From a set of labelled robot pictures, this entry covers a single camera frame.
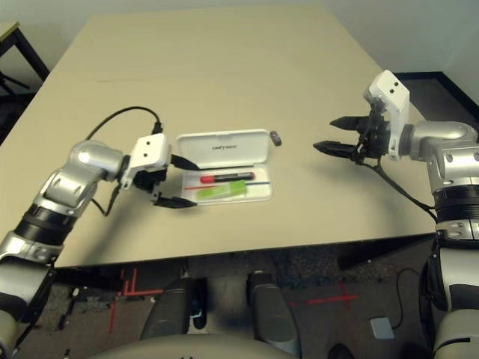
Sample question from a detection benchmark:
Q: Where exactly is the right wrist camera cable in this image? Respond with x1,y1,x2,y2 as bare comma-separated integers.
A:
359,155,442,337

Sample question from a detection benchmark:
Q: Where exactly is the black tripod stand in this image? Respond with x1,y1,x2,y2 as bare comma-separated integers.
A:
0,73,31,98

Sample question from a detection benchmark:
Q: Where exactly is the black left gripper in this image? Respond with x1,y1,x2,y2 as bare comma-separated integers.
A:
132,153,200,209

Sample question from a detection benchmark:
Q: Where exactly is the white hinged pencil case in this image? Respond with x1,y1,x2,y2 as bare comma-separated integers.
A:
175,129,275,206

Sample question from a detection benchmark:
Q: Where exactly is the black device with cyan light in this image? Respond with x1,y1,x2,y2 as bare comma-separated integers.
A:
190,278,209,330

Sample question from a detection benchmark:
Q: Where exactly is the grey robot leg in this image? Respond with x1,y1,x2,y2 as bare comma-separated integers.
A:
141,278,194,340
246,271,300,356

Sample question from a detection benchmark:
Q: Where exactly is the grey robot right leg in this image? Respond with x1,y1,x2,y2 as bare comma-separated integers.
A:
246,271,300,356

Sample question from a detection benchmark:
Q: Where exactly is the side table with black frame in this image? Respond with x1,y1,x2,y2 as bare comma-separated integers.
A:
0,21,52,82

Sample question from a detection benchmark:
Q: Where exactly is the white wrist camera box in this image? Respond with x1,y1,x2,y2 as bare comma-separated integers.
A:
120,135,169,190
363,70,411,162

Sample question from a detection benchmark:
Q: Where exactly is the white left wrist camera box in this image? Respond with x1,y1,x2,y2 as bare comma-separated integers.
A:
120,135,169,190

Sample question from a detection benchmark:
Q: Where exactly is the black robot foot tip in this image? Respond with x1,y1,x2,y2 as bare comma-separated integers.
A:
329,343,355,359

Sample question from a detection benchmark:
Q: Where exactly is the black marker with red cap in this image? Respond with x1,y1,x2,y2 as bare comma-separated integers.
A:
200,171,255,184

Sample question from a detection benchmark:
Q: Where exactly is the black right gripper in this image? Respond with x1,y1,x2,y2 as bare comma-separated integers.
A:
313,107,392,164

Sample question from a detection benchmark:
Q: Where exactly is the thin black pedal cable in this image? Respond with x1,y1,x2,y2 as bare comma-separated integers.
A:
391,269,424,330

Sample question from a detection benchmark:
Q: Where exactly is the grey square foot pedal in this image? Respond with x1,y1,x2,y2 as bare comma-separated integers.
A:
369,317,396,340

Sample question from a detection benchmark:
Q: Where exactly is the grey robot left leg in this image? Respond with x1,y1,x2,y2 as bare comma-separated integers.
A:
141,278,194,340

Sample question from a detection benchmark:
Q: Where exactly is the light grey robot torso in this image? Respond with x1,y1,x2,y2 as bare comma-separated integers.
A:
85,332,300,359

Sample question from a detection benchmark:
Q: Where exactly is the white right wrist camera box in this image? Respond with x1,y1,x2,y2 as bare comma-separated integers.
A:
363,70,411,162

